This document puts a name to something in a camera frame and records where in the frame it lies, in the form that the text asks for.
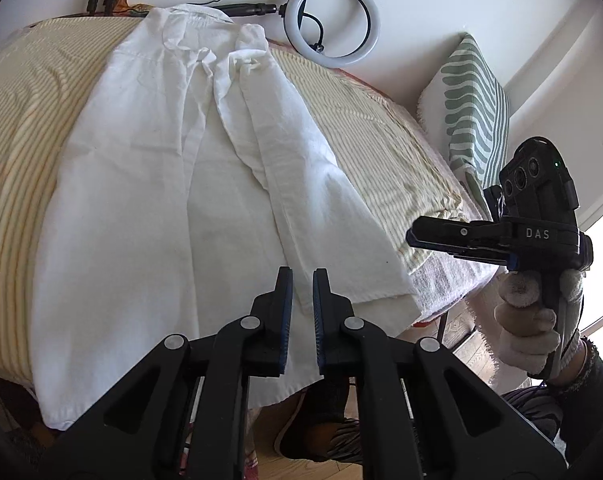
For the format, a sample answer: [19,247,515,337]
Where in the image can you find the white shirt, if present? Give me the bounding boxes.
[29,4,420,430]

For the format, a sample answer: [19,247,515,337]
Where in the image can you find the black sleeved forearm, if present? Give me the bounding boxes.
[548,337,603,465]

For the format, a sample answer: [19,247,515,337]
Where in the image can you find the grey knit gloved hand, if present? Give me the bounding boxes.
[495,270,583,382]

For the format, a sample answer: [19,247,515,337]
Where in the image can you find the black shoe on floor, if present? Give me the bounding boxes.
[274,388,362,465]

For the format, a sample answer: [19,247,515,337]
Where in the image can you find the green white striped pillow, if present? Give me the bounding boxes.
[417,35,511,210]

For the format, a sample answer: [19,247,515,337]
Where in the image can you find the yellow striped bed cover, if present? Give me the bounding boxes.
[0,18,478,384]

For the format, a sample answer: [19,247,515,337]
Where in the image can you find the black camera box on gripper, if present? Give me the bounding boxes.
[484,136,579,228]

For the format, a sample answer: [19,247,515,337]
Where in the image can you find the white ring light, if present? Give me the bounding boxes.
[282,0,382,70]

